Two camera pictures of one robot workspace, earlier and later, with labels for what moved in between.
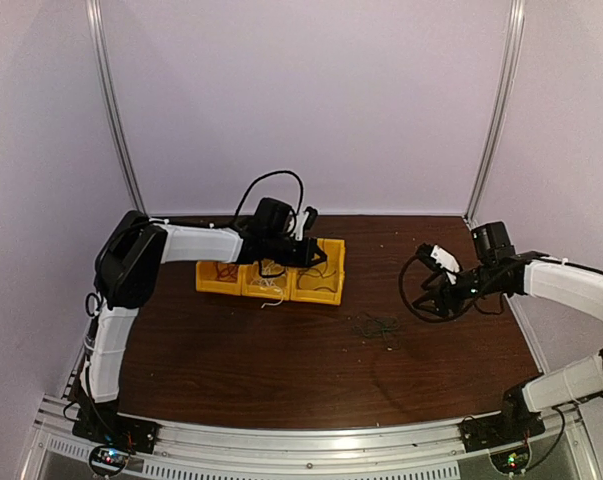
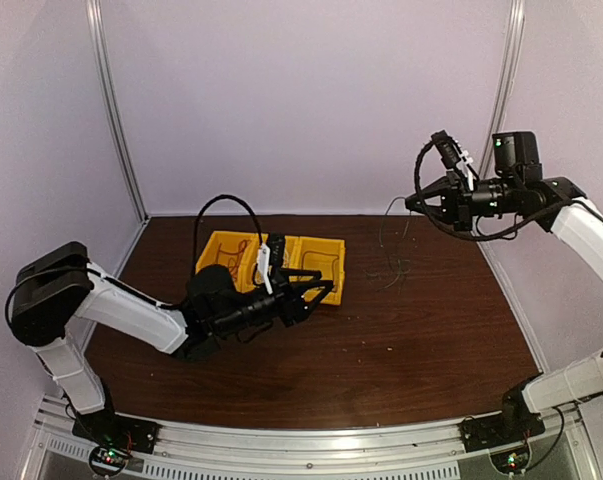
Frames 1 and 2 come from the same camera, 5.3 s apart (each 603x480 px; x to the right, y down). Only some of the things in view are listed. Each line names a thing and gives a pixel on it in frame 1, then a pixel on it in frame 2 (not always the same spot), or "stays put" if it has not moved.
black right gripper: x=443 y=303 to x=454 y=191
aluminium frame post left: x=102 y=54 stays put
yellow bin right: x=322 y=282 stays put
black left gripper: x=305 y=261 to x=291 y=303
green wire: x=370 y=326 to x=380 y=238
